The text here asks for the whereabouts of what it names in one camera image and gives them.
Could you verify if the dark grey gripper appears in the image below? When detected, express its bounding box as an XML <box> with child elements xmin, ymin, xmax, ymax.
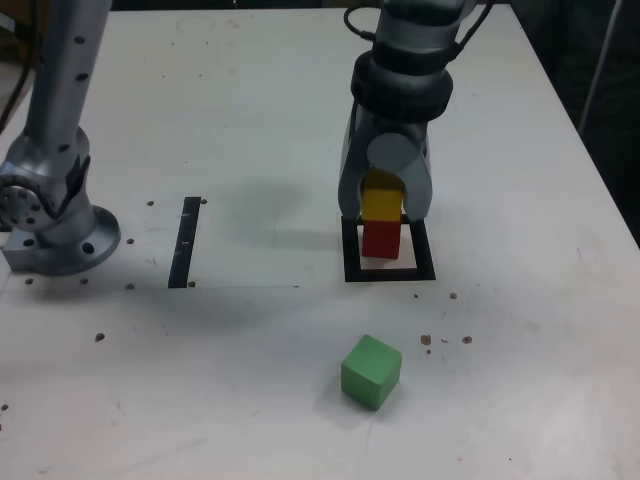
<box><xmin>338</xmin><ymin>107</ymin><xmax>435</xmax><ymax>221</ymax></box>

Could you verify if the yellow cube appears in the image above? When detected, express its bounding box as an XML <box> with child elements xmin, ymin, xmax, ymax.
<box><xmin>360</xmin><ymin>168</ymin><xmax>405</xmax><ymax>223</ymax></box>

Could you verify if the red cube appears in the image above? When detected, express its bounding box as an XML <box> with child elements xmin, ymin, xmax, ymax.
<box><xmin>360</xmin><ymin>218</ymin><xmax>402</xmax><ymax>261</ymax></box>

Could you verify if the green cube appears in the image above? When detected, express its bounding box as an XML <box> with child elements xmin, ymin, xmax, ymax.
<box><xmin>340</xmin><ymin>333</ymin><xmax>404</xmax><ymax>413</ymax></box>

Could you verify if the black tape square outline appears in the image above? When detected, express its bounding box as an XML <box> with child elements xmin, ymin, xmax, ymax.
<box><xmin>341</xmin><ymin>214</ymin><xmax>436</xmax><ymax>283</ymax></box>

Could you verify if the black tape strip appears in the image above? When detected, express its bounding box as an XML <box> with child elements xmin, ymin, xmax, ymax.
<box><xmin>167</xmin><ymin>196</ymin><xmax>202</xmax><ymax>290</ymax></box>

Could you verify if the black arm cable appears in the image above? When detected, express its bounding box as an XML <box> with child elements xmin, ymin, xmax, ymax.
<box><xmin>451</xmin><ymin>0</ymin><xmax>494</xmax><ymax>62</ymax></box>
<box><xmin>342</xmin><ymin>5</ymin><xmax>377</xmax><ymax>42</ymax></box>

